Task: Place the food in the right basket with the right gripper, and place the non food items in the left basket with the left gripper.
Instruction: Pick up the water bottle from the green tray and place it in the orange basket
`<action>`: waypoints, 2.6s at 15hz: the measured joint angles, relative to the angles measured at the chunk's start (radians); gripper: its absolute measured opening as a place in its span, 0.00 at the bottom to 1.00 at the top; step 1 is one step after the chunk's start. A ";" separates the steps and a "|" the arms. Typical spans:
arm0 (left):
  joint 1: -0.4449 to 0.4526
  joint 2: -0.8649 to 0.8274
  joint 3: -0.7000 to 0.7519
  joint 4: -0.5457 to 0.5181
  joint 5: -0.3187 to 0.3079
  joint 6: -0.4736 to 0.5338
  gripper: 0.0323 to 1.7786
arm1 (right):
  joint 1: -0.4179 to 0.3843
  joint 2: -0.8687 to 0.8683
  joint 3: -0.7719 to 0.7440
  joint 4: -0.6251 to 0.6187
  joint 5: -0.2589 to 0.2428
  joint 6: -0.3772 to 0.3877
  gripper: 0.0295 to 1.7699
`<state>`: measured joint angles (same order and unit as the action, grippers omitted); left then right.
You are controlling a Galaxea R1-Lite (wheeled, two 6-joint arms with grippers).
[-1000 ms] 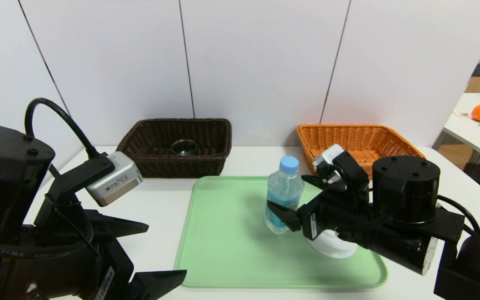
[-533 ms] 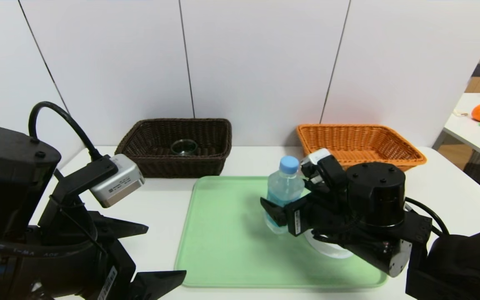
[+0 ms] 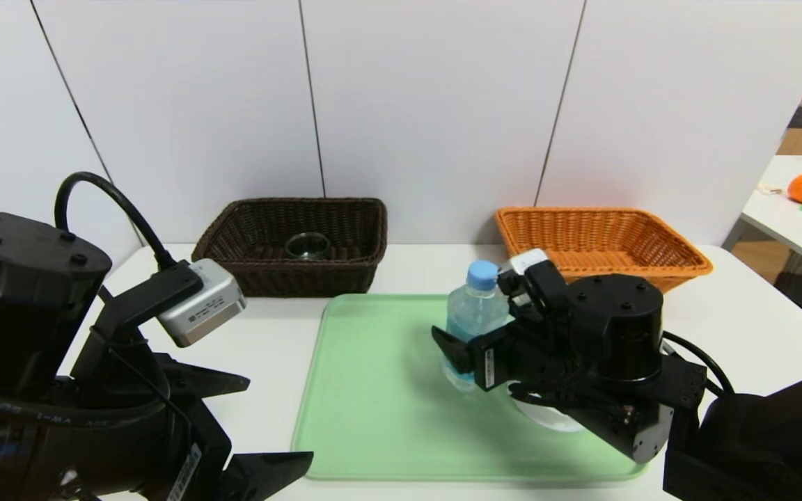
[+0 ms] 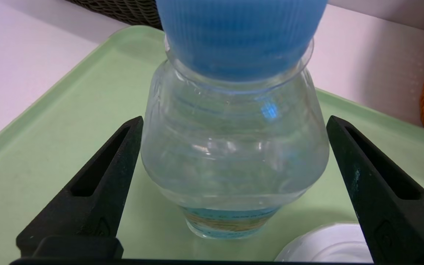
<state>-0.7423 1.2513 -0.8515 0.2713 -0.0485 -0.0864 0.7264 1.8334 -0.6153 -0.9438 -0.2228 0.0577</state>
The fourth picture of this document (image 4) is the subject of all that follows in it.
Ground light green plastic tray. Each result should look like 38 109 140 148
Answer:
0 25 424 262

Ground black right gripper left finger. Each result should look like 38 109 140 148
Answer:
16 116 146 260

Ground round white plastic container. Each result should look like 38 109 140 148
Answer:
275 222 372 262

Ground clear water bottle blue cap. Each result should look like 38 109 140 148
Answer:
140 0 330 240

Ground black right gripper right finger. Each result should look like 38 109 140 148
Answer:
325 115 424 265

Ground dark brown wicker basket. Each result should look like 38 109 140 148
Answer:
65 0 165 31

